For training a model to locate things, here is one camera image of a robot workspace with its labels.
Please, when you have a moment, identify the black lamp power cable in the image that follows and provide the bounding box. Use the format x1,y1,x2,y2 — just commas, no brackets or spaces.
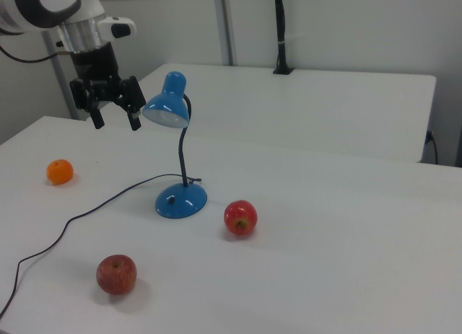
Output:
0,173,203,326

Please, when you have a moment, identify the dull red striped apple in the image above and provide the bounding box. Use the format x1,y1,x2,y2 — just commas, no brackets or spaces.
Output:
95,254,138,296

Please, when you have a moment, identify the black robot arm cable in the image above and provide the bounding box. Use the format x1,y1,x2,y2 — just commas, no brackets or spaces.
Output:
0,41,71,64

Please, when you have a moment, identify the white side table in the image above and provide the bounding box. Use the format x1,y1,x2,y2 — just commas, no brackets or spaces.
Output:
128,62,437,164

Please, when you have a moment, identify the orange mandarin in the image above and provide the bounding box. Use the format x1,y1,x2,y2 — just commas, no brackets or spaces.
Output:
45,159,75,186

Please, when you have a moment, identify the bright red apple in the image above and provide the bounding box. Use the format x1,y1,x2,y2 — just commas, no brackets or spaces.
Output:
223,200,258,236

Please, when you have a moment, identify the blue desk lamp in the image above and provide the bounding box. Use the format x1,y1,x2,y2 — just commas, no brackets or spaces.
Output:
141,71,209,220

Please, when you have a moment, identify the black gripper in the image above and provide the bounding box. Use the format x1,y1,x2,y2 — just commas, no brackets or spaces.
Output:
69,41,147,132

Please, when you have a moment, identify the black clamp pole stand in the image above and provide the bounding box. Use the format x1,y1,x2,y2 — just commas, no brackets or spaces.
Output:
272,0,295,76

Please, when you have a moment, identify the grey metal frame post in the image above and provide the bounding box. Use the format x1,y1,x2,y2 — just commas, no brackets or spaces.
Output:
42,30,81,120

